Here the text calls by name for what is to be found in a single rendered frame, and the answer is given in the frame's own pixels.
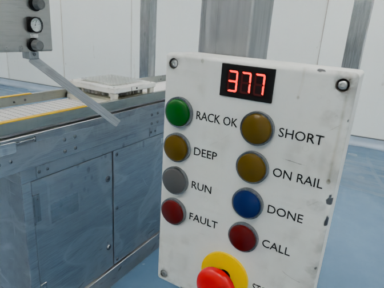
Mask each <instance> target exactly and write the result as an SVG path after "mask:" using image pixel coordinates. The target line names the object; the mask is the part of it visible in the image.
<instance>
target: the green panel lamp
mask: <svg viewBox="0 0 384 288"><path fill-rule="evenodd" d="M166 116H167V118H168V120H169V122H170V123H171V124H173V125H175V126H183V125H185V124H186V123H187V122H188V120H189V117H190V112H189V108H188V106H187V104H186V103H185V102H184V101H183V100H181V99H173V100H171V101H170V102H169V103H168V104H167V107H166Z"/></svg>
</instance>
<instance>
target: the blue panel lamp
mask: <svg viewBox="0 0 384 288"><path fill-rule="evenodd" d="M233 205H234V208H235V210H236V212H237V213H238V214H239V215H241V216H243V217H245V218H253V217H256V216H257V215H258V214H259V212H260V210H261V204H260V201H259V199H258V198H257V196H256V195H255V194H253V193H252V192H250V191H246V190H242V191H239V192H237V193H236V195H235V196H234V199H233Z"/></svg>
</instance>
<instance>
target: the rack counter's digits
mask: <svg viewBox="0 0 384 288"><path fill-rule="evenodd" d="M266 82H267V74H266V73H258V72H252V71H244V70H235V69H227V77H226V88H225V92H229V93H236V94H243V95H249V96H254V97H261V98H265V90H266Z"/></svg>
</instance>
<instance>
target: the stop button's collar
mask: <svg viewBox="0 0 384 288"><path fill-rule="evenodd" d="M206 267H216V268H218V269H224V270H226V271H227V272H228V273H229V274H230V278H231V280H232V282H233V284H234V287H235V288H248V285H249V280H248V276H247V272H246V270H245V268H244V267H243V266H242V264H241V263H240V262H239V261H238V260H237V259H236V258H235V257H233V256H232V255H230V254H228V253H225V252H221V251H215V252H212V253H210V254H208V255H207V256H206V257H205V258H204V260H203V262H202V266H201V270H202V269H204V268H206Z"/></svg>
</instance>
